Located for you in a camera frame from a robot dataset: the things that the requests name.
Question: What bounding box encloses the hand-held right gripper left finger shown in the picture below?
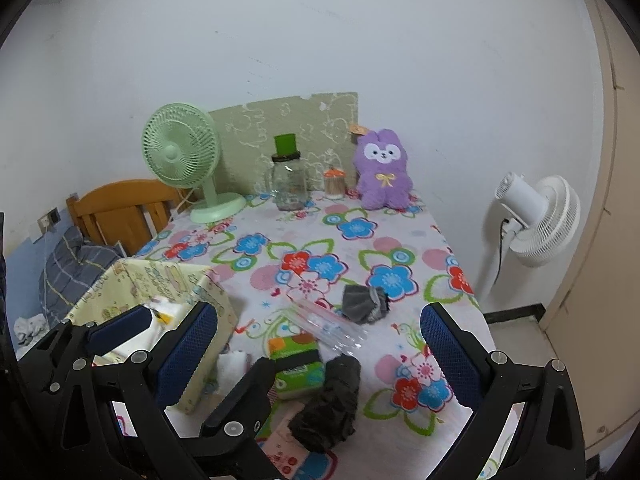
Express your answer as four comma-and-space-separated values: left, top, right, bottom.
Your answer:
60, 301, 286, 480

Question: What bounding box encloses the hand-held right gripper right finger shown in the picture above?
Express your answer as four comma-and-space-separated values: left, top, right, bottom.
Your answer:
420, 302, 586, 480

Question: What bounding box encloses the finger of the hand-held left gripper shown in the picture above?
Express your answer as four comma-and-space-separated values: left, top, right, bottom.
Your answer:
17, 306, 153, 402
200, 355, 278, 442

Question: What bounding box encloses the small white cloth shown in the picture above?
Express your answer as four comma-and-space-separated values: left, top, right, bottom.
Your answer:
216, 350, 253, 391

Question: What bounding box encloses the yellow printed fabric box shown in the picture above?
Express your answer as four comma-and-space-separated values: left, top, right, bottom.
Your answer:
62, 257, 239, 415

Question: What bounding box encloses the green tissue packet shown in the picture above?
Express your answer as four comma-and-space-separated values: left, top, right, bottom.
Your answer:
267, 332, 326, 401

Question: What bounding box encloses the pink printed packet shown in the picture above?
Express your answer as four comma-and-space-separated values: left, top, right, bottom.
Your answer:
257, 402, 336, 480

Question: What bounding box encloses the black cloth bundle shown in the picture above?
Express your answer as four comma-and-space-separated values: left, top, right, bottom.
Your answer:
289, 353, 362, 453

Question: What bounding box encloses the grey plaid pillow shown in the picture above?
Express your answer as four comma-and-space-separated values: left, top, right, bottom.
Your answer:
39, 224, 126, 321

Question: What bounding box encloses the crumpled white cloth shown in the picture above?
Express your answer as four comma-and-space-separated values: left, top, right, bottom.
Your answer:
12, 312, 51, 346

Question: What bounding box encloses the grey cloth bundle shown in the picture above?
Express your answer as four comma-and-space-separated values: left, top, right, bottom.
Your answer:
341, 283, 391, 326

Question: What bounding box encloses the blue bed sheet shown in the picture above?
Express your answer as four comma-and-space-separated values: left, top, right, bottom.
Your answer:
2, 230, 76, 361

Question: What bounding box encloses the clear plastic bottle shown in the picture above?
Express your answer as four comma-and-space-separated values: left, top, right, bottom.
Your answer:
287, 297, 368, 353

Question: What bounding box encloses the floral tablecloth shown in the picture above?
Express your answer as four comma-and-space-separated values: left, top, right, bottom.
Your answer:
112, 191, 523, 480

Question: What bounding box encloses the white standing fan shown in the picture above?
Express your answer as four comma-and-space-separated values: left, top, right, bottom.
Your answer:
472, 171, 582, 306

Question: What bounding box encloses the green desk fan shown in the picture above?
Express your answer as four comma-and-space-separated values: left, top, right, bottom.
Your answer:
141, 103, 247, 224

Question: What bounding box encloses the beige wardrobe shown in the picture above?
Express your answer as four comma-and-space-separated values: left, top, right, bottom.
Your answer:
537, 0, 640, 461

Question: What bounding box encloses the purple plush rabbit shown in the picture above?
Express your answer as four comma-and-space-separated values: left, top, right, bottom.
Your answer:
348, 124, 414, 211

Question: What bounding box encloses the glass mug jar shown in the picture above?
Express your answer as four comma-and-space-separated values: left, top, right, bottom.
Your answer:
263, 152, 311, 212

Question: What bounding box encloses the orange lid toothpick holder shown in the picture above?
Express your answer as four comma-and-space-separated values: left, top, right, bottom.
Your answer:
323, 166, 347, 200

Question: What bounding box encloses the white charging cable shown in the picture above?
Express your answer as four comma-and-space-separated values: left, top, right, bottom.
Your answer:
40, 227, 53, 321

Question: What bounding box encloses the black fan cable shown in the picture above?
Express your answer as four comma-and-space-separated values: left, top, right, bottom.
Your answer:
492, 217, 512, 288

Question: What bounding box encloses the white fan cord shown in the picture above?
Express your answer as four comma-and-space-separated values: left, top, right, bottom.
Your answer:
172, 187, 201, 211

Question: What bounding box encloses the beige patterned wall panel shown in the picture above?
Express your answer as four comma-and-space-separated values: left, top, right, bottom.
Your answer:
207, 92, 359, 196

